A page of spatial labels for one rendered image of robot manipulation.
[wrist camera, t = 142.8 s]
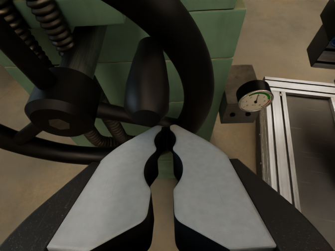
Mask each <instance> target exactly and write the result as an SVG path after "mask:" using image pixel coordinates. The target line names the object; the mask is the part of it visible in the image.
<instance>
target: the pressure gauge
mask: <svg viewBox="0 0 335 251"><path fill-rule="evenodd" d="M257 96H258V99H257ZM236 97H237V101H238V106H239V108H240V109H241V110H243V111H245V112H256V111H259V110H262V109H264V108H266V107H268V106H269V105H270V104H271V103H272V101H273V99H274V95H273V94H272V91H271V89H270V86H269V84H268V83H267V82H266V81H263V80H253V81H249V82H247V83H245V84H243V85H242V86H240V87H239V88H238V90H237V92H236ZM256 99H257V103H256V104H255V103H254V101H256Z"/></svg>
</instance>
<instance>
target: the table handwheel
mask: <svg viewBox="0 0 335 251"><path fill-rule="evenodd" d="M101 1H103V2H105V3H106V4H108V5H110V6H111V7H113V8H114V9H116V10H117V11H119V12H120V13H122V14H123V15H125V16H126V17H128V18H129V19H130V20H131V21H133V22H134V23H135V24H137V25H138V26H139V27H140V28H141V29H143V30H144V31H145V32H146V33H147V34H148V35H149V36H150V37H154V38H156V39H157V40H159V41H160V42H161V44H162V46H163V51H164V52H165V53H166V55H167V56H168V57H169V59H170V60H171V62H172V63H173V65H174V66H175V68H176V70H177V72H178V74H179V76H180V79H181V82H182V86H183V92H184V102H183V107H182V110H181V113H180V115H179V117H178V118H171V117H166V116H164V117H163V118H162V120H161V121H160V122H159V123H157V124H156V125H152V126H147V127H151V128H152V127H154V126H164V127H168V126H171V125H178V126H180V127H181V128H183V129H185V130H187V131H189V132H191V133H193V134H196V133H197V132H198V131H199V129H200V128H201V127H202V125H203V124H204V122H205V120H206V118H207V116H208V114H209V112H210V109H211V105H212V102H213V97H214V72H213V66H212V61H211V57H210V54H209V51H208V48H207V45H206V43H205V40H204V38H203V36H202V34H201V32H200V30H199V28H198V26H197V25H196V23H195V21H194V19H193V18H192V16H191V15H190V13H189V12H188V10H187V9H186V8H185V6H184V5H183V4H182V2H181V1H180V0H101ZM106 29H107V25H95V26H76V27H75V28H74V30H73V33H72V34H73V35H74V38H75V39H76V41H77V44H76V46H75V47H74V48H72V49H71V50H69V51H67V52H65V54H64V55H63V57H62V60H61V62H60V65H59V67H51V68H48V67H47V66H46V65H45V64H44V63H43V62H42V61H41V60H40V59H39V57H38V56H37V55H36V54H35V53H34V52H33V51H32V50H31V49H30V47H29V46H28V45H27V44H26V43H25V42H24V41H23V40H22V39H21V37H20V36H19V35H18V34H17V33H16V32H15V31H14V30H13V28H12V27H11V26H10V25H9V24H8V22H7V21H6V20H5V19H4V18H3V16H2V15H1V14H0V50H1V51H2V52H3V53H4V54H5V55H6V56H7V57H8V58H9V59H10V60H11V61H12V62H13V64H14V65H15V66H16V67H17V68H18V69H19V70H20V71H21V72H22V73H23V74H24V75H25V76H26V77H27V78H28V79H29V80H30V81H31V82H32V83H33V84H34V85H35V86H34V88H33V90H32V92H31V94H30V96H29V99H28V101H27V103H26V105H25V108H24V112H25V114H26V115H27V117H28V118H29V119H30V121H31V122H30V123H29V124H28V125H26V126H25V127H24V128H23V129H21V130H20V131H17V130H14V129H11V128H9V127H6V126H4V125H2V124H0V148H1V149H4V150H7V151H11V152H14V153H18V154H21V155H25V156H30V157H34V158H39V159H44V160H49V161H55V162H62V163H70V164H81V165H89V164H91V163H92V162H100V161H101V160H102V159H103V158H104V157H106V156H107V155H108V154H109V153H110V152H112V151H113V150H114V149H116V148H117V147H118V146H115V147H88V146H78V145H70V144H64V143H59V142H54V141H50V140H46V139H42V138H38V137H35V136H36V135H38V134H39V133H40V132H42V131H45V132H47V133H50V134H54V135H58V136H65V137H74V136H80V135H82V134H85V133H87V132H89V131H91V130H92V129H93V127H94V124H95V120H96V118H98V119H104V120H110V121H116V122H123V123H129V124H135V125H136V123H134V122H133V121H132V120H131V118H130V117H129V115H128V114H127V113H126V111H125V109H124V107H120V106H116V105H112V104H108V103H104V102H100V98H101V91H100V88H99V86H98V85H97V84H96V82H95V81H94V80H93V78H94V74H95V70H96V66H97V63H98V59H99V55H100V51H101V48H102V44H103V40H104V36H105V32H106Z"/></svg>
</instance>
